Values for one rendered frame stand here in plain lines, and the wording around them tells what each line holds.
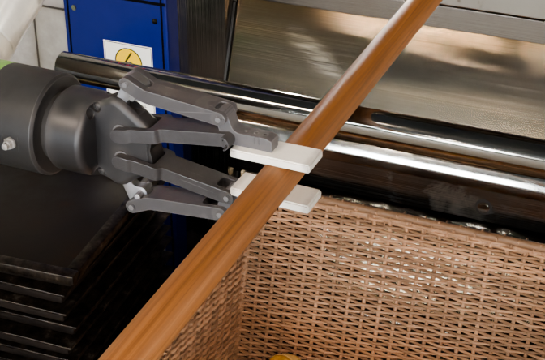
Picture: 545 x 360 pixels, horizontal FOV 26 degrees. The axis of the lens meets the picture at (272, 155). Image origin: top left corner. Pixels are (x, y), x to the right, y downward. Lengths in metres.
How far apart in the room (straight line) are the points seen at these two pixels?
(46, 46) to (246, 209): 0.88
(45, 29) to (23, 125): 0.71
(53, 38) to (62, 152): 0.71
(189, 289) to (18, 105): 0.28
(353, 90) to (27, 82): 0.29
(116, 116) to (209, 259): 0.21
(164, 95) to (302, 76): 0.60
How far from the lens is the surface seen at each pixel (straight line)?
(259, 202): 0.91
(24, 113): 1.02
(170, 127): 0.99
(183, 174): 1.00
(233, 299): 1.67
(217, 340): 1.65
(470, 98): 1.49
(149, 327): 0.78
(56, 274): 1.36
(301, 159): 0.94
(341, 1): 1.49
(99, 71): 1.22
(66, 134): 1.01
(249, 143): 0.96
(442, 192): 1.56
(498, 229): 1.60
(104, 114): 1.01
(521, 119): 1.49
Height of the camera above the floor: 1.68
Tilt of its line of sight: 29 degrees down
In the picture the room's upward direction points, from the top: straight up
